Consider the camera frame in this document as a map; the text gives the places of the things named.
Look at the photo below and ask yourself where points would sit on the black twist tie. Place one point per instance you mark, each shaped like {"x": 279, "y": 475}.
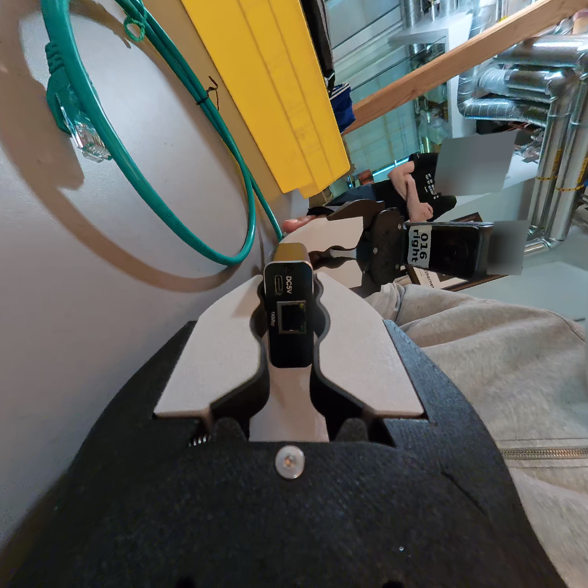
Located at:
{"x": 207, "y": 95}

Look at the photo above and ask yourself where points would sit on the yellow plastic bin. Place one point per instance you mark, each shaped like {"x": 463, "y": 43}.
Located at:
{"x": 275, "y": 92}

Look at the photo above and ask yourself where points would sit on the blue striped jacket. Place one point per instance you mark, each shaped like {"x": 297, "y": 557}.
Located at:
{"x": 342, "y": 108}

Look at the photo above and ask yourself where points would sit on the person's grey sweatshirt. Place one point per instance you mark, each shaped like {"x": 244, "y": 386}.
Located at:
{"x": 482, "y": 367}

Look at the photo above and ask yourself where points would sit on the black ethernet adapter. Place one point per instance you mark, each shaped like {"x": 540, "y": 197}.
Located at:
{"x": 289, "y": 344}

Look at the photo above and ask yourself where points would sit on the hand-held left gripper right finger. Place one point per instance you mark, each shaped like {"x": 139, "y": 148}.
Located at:
{"x": 363, "y": 358}

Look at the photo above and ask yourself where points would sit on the wooden beam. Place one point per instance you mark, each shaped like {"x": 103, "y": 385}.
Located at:
{"x": 459, "y": 62}

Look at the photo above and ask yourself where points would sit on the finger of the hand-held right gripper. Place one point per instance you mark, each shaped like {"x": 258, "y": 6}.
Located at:
{"x": 344, "y": 273}
{"x": 330, "y": 234}

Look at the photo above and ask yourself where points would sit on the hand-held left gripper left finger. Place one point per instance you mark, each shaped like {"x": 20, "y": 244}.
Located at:
{"x": 216, "y": 358}

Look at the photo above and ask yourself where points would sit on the silver air ducts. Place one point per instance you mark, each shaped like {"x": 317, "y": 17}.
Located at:
{"x": 519, "y": 92}

